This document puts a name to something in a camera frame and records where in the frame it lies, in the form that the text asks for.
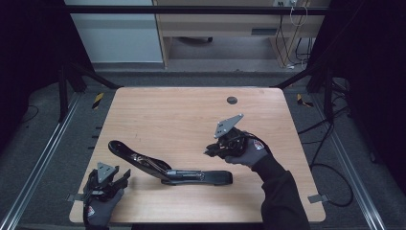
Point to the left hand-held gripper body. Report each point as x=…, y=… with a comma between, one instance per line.
x=105, y=172

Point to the black frame strut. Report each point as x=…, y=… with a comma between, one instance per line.
x=63, y=96
x=328, y=96

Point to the aluminium floor rail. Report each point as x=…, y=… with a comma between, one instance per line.
x=351, y=172
x=41, y=159

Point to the person's right hand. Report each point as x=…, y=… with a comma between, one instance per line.
x=252, y=153

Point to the light wooden desk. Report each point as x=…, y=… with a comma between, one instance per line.
x=217, y=24

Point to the black horizontal frame bar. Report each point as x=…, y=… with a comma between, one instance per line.
x=191, y=9

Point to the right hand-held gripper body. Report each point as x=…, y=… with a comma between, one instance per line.
x=228, y=126

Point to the grey tape strip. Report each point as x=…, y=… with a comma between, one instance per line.
x=74, y=197
x=318, y=198

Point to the white cabinet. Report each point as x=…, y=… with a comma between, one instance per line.
x=118, y=38

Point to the person's left hand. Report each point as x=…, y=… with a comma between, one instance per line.
x=100, y=211

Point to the yellow black floor tape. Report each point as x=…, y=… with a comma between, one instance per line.
x=301, y=100
x=98, y=100

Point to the black stapler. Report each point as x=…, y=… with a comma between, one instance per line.
x=178, y=175

